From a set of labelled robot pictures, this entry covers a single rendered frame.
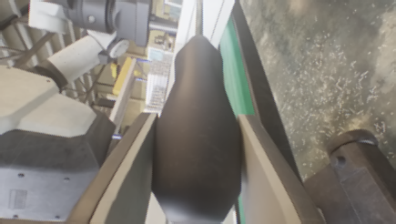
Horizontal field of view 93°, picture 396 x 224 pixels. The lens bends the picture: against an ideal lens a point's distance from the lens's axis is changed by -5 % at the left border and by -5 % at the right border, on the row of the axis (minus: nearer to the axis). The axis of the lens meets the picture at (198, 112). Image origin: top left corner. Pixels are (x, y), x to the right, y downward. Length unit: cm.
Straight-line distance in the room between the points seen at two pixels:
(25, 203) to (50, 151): 10
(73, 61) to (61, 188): 40
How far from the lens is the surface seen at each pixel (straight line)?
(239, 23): 35
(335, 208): 106
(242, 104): 20
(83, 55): 70
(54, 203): 44
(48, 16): 50
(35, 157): 39
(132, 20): 45
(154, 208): 19
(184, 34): 37
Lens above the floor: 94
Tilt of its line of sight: 10 degrees down
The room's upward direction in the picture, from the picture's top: 80 degrees counter-clockwise
